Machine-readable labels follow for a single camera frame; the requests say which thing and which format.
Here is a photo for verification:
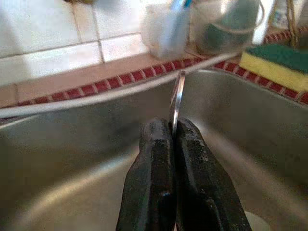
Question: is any green and yellow sponge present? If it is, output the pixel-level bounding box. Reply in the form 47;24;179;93
239;43;308;92

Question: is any steel spoon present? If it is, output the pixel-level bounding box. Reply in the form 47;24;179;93
168;70;187;136

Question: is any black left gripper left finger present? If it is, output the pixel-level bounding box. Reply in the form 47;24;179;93
115;117;175;231

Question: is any clear toothbrush cup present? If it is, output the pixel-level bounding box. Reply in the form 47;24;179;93
141;4;191;60

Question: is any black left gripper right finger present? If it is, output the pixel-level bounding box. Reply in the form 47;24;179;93
174;117;252;231

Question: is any clear measuring jug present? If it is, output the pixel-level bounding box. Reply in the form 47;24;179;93
190;0;266;55

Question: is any steel sink basin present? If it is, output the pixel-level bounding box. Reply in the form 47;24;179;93
0;69;308;231

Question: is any white detergent bottle yellow cap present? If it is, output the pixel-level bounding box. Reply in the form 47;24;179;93
252;0;292;45

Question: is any brown rope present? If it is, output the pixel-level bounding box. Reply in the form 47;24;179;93
285;0;302;49

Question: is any blue white toothbrush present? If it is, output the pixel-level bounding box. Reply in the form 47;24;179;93
166;0;193;49

